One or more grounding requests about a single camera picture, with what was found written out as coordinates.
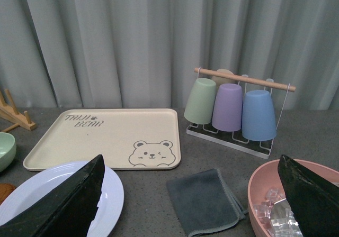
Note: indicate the white ridged plate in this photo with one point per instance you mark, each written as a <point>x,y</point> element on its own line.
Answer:
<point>109,206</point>

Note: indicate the blue plastic cup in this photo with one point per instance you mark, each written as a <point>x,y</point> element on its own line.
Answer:
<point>258,116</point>

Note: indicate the green plastic cup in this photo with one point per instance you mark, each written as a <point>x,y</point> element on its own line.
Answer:
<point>199,108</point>

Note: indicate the green plastic bowl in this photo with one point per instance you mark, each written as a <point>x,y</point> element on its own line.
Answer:
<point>8,149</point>

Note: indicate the pink plastic bowl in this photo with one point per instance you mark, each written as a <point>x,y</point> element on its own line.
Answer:
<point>266,176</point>

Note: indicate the clear ice cubes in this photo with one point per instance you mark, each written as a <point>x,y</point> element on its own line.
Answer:
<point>276,216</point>

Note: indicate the wooden dish rack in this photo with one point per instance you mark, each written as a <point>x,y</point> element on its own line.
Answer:
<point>10,113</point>

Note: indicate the brown wooden cutting board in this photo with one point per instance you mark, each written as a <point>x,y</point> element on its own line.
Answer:
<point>5,190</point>

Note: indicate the beige plastic cup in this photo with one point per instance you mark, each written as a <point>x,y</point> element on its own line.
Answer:
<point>219,80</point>

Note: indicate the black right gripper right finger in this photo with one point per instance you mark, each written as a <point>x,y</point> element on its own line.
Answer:
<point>313,199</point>

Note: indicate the grey microfibre cloth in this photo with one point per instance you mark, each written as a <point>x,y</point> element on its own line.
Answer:
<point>204,203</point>

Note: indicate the beige bear tray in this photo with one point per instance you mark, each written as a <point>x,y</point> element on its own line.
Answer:
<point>128,139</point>

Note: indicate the purple plastic cup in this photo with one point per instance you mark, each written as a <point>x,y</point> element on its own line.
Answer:
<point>227,112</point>

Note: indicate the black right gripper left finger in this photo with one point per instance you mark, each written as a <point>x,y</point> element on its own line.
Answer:
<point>67,210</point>

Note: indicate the white wire cup rack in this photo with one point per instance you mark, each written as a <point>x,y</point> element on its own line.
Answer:
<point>235,139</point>

